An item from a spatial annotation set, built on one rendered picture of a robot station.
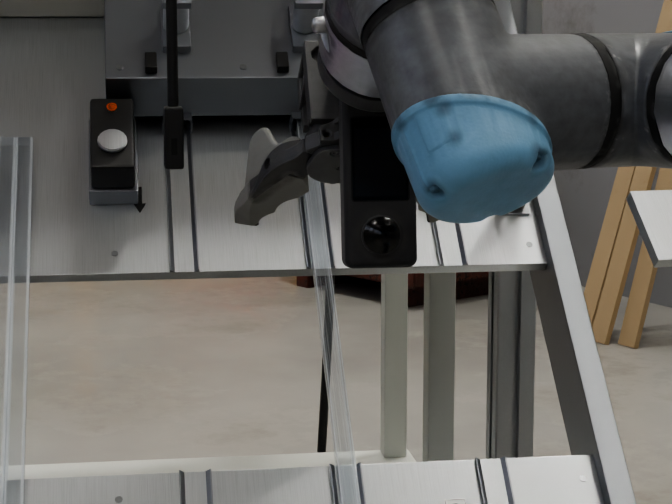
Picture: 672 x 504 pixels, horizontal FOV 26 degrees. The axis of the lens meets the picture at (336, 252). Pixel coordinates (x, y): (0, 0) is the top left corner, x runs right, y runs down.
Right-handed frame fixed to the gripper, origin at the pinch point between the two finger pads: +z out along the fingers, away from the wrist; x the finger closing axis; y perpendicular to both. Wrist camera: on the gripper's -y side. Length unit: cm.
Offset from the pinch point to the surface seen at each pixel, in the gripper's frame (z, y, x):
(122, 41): 9.6, 22.9, 15.4
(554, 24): 447, 328, -184
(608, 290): 390, 167, -165
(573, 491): 7.5, -18.4, -16.9
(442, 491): 7.6, -17.9, -7.1
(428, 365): 52, 9, -17
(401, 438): 84, 11, -19
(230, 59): 9.2, 20.8, 6.4
